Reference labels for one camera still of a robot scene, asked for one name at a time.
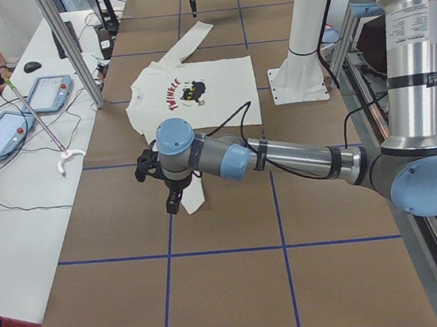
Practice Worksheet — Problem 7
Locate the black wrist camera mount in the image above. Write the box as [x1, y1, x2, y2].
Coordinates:
[135, 148, 165, 183]

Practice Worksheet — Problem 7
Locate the aluminium frame post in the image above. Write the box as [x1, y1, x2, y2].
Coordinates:
[35, 0, 105, 108]

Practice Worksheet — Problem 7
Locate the near blue teach pendant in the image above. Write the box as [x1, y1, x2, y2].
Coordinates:
[0, 111, 36, 160]

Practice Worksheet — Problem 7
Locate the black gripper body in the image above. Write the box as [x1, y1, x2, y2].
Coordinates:
[164, 175, 192, 192]

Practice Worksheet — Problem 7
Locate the cream long sleeve printed shirt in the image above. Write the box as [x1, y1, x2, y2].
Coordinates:
[126, 21, 262, 213]

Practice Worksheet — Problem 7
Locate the far blue teach pendant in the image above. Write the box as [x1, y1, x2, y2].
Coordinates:
[26, 74, 73, 114]

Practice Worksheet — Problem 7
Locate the white central column with base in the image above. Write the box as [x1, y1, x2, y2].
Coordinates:
[267, 0, 329, 105]

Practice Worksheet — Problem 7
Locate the black power adapter with label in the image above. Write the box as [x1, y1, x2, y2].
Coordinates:
[97, 27, 114, 60]

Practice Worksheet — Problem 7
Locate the black computer mouse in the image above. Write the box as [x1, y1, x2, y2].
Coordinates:
[23, 61, 42, 74]

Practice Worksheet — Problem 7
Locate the pink reacher grabber stick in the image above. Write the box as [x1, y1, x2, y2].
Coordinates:
[4, 78, 86, 177]

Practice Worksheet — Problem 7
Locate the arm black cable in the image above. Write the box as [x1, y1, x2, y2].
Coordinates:
[199, 85, 400, 197]

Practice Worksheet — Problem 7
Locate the blue teach pendant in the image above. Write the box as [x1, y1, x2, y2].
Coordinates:
[0, 111, 36, 160]
[26, 74, 73, 114]

